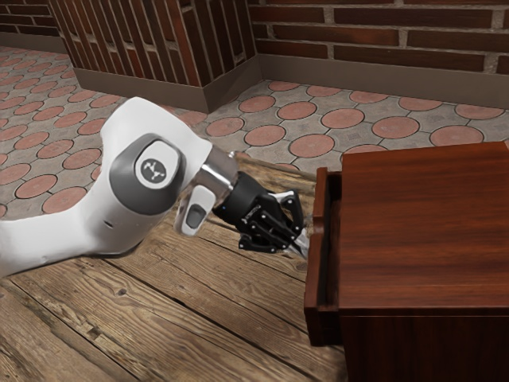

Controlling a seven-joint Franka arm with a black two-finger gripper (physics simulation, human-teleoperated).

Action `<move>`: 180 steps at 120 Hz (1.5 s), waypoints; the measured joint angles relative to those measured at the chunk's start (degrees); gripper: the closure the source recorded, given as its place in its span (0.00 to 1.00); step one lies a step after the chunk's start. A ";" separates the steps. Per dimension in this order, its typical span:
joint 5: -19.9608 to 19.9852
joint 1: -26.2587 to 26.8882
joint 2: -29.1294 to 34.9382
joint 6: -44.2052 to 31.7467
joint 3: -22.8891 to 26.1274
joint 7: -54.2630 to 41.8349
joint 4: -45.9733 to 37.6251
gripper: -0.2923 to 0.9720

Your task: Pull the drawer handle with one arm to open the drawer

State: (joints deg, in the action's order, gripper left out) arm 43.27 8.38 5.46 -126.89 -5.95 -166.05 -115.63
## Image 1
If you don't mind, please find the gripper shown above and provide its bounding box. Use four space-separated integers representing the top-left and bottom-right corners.
212 170 310 260

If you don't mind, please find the dark red wooden cabinet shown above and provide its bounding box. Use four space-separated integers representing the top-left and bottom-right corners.
336 139 509 382

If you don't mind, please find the dark red wooden drawer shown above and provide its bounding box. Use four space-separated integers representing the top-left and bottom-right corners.
303 166 344 348

